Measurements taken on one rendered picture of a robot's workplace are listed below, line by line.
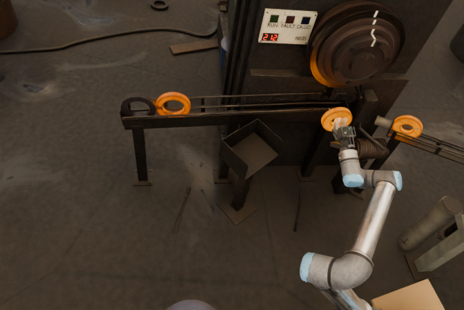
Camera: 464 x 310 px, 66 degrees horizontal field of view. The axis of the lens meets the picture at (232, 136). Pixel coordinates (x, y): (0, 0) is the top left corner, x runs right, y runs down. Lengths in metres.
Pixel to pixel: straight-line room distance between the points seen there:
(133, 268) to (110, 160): 0.79
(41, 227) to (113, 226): 0.41
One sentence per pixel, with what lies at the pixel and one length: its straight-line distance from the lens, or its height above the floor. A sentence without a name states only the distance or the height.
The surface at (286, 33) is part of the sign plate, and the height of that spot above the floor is 1.12.
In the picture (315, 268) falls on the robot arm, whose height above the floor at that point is 0.77.
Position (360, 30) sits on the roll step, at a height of 1.27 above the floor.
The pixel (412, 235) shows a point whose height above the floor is 0.17.
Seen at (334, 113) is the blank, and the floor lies 0.89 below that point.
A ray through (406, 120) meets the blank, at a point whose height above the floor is 0.76.
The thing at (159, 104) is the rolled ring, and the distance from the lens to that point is 1.97.
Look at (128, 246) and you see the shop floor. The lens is 2.31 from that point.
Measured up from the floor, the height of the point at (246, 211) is 0.01.
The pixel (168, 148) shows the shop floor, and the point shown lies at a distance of 2.68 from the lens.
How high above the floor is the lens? 2.11
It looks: 49 degrees down
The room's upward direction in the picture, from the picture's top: 11 degrees clockwise
